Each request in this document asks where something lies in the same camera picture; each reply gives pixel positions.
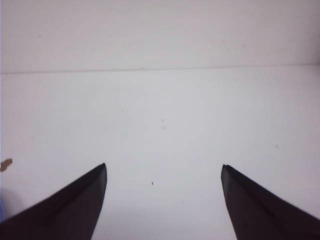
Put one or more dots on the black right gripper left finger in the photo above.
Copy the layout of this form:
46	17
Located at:
71	213

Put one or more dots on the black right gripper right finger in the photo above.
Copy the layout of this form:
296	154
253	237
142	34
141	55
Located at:
258	214

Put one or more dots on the small brown crumb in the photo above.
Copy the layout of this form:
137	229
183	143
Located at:
5	164

